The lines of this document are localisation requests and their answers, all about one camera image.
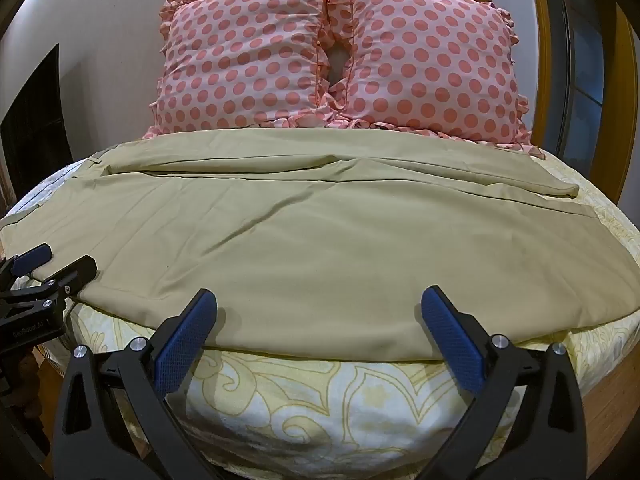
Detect wooden bed frame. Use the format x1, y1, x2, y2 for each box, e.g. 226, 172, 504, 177
30, 340, 640, 480

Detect black wall panel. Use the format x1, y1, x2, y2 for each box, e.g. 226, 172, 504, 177
0, 42, 76, 196

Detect dark glass door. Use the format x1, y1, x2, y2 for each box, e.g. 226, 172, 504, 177
537, 0, 626, 201

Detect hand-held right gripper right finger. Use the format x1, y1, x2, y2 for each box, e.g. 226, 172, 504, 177
421, 285, 587, 480

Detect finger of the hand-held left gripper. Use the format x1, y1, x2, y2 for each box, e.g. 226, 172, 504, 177
0, 243, 54, 281
0, 255, 98, 311

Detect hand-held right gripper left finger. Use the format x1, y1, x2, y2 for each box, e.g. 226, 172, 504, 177
53, 288, 218, 480

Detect pink polka dot pillow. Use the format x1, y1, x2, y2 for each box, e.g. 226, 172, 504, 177
141, 0, 333, 141
320, 0, 532, 148

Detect yellow floral bed sheet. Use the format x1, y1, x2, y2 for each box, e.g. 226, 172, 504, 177
0, 152, 640, 480

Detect beige pants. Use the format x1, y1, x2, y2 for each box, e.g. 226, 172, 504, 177
0, 128, 640, 364

